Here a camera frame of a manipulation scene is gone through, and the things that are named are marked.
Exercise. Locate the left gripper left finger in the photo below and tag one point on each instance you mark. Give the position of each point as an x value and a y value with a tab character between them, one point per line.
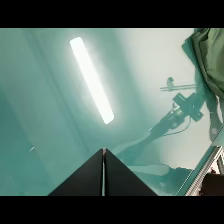
87	180

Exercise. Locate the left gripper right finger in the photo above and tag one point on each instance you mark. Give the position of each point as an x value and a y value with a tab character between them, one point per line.
123	181

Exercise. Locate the green garment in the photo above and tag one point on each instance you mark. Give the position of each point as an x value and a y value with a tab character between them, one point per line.
213	56

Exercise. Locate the silver frame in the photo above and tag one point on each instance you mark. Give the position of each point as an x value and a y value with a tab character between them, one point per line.
204	173

